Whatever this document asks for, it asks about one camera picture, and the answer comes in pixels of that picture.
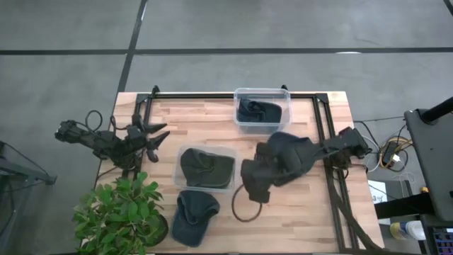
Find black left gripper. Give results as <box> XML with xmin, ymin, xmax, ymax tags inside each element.
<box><xmin>125</xmin><ymin>113</ymin><xmax>171</xmax><ymax>164</ymax></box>

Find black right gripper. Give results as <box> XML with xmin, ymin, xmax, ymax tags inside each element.
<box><xmin>240</xmin><ymin>158</ymin><xmax>276</xmax><ymax>205</ymax></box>

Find slate blue cap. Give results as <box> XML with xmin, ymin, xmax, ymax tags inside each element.
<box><xmin>171</xmin><ymin>190</ymin><xmax>221</xmax><ymax>248</ymax></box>

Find dark green hat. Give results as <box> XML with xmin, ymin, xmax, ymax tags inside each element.
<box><xmin>180</xmin><ymin>147</ymin><xmax>236</xmax><ymax>190</ymax></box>

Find dark navy hat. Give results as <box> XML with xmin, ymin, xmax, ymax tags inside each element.
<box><xmin>237</xmin><ymin>97</ymin><xmax>283</xmax><ymax>124</ymax></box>

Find clear plastic bin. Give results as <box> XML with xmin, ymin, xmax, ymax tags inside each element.
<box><xmin>233</xmin><ymin>87</ymin><xmax>292</xmax><ymax>136</ymax></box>
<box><xmin>172</xmin><ymin>144</ymin><xmax>241</xmax><ymax>194</ymax></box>

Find green leafy plant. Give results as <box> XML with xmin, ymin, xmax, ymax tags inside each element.
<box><xmin>71</xmin><ymin>171</ymin><xmax>164</xmax><ymax>255</ymax></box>

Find black plant pot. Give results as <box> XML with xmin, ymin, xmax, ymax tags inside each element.
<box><xmin>141</xmin><ymin>212</ymin><xmax>170</xmax><ymax>248</ymax></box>

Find white paper sheet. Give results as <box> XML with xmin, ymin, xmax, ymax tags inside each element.
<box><xmin>367</xmin><ymin>179</ymin><xmax>389</xmax><ymax>205</ymax></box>

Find black power adapter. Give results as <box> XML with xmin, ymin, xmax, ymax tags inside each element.
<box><xmin>383</xmin><ymin>141</ymin><xmax>399</xmax><ymax>164</ymax></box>

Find grey metal stand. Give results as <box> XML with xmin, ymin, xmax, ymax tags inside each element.
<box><xmin>0</xmin><ymin>140</ymin><xmax>58</xmax><ymax>199</ymax></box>

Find black bar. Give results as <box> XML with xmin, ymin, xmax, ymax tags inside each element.
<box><xmin>374</xmin><ymin>193</ymin><xmax>428</xmax><ymax>220</ymax></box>

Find white bottle yellow cap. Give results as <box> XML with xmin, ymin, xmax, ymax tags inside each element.
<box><xmin>389</xmin><ymin>220</ymin><xmax>427</xmax><ymax>242</ymax></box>

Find grey equipment cart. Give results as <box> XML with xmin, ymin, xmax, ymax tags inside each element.
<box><xmin>404</xmin><ymin>108</ymin><xmax>453</xmax><ymax>223</ymax></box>

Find black pole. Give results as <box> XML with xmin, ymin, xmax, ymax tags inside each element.
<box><xmin>420</xmin><ymin>96</ymin><xmax>453</xmax><ymax>124</ymax></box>

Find colourful keypad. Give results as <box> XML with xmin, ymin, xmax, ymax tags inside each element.
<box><xmin>432</xmin><ymin>226</ymin><xmax>453</xmax><ymax>255</ymax></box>

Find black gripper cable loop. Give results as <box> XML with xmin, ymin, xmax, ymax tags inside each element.
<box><xmin>231</xmin><ymin>183</ymin><xmax>263</xmax><ymax>223</ymax></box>

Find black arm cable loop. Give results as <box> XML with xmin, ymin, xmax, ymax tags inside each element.
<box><xmin>84</xmin><ymin>109</ymin><xmax>104</xmax><ymax>132</ymax></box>

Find black aluminium frame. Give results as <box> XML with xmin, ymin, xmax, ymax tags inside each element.
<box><xmin>133</xmin><ymin>84</ymin><xmax>358</xmax><ymax>254</ymax></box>

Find black braided cable bundle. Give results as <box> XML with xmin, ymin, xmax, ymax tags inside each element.
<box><xmin>327</xmin><ymin>166</ymin><xmax>386</xmax><ymax>254</ymax></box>

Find yellow cable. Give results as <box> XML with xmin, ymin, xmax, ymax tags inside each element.
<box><xmin>379</xmin><ymin>137</ymin><xmax>414</xmax><ymax>170</ymax></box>

